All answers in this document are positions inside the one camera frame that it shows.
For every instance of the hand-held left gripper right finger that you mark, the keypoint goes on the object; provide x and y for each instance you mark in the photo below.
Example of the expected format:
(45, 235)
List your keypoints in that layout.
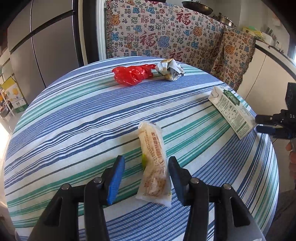
(175, 180)

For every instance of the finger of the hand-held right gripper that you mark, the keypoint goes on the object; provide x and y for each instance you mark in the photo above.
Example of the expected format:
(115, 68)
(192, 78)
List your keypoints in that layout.
(266, 129)
(266, 118)

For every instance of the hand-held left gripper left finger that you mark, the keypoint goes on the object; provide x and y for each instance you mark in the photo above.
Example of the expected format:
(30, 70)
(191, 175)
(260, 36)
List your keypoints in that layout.
(114, 183)

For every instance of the white bread packet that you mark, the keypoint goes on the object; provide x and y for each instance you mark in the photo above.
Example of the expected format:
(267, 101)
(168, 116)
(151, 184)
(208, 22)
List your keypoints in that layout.
(152, 166)

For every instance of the green and white milk carton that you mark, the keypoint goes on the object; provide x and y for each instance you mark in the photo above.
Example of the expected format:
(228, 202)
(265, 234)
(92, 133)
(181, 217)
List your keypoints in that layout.
(231, 111)

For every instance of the person's right hand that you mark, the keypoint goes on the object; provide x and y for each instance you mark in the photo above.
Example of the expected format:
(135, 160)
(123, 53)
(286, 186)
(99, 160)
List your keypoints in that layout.
(291, 162)

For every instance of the white kitchen cabinet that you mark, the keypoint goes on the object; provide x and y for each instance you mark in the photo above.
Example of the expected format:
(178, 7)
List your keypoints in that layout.
(266, 69)

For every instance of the white utensil holder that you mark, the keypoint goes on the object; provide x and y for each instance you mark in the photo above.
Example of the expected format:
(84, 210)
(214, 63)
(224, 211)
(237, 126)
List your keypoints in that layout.
(270, 38)

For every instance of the yellow green plastic bags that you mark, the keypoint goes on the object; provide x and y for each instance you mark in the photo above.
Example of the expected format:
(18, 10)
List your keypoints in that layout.
(252, 32)

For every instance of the metal pot with lid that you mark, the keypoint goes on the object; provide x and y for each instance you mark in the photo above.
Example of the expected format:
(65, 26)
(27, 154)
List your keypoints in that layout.
(223, 20)

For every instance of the crumpled silver snack wrapper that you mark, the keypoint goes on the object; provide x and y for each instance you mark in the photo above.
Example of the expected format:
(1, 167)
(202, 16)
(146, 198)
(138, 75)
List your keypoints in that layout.
(170, 69)

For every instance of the red plastic bag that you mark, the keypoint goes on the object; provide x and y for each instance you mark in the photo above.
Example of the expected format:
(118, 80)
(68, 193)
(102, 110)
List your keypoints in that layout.
(129, 75)

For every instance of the dark wok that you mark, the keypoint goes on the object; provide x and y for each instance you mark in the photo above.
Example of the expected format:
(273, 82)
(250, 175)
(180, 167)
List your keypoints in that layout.
(197, 7)

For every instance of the green and white cardboard box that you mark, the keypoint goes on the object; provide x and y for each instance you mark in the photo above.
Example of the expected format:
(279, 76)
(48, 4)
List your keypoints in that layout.
(15, 95)

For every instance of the large printed blanket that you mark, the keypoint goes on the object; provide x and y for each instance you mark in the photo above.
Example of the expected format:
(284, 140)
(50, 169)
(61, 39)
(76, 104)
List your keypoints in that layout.
(161, 34)

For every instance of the grey refrigerator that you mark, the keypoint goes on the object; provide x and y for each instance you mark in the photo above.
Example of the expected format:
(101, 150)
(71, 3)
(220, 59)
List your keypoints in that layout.
(46, 46)

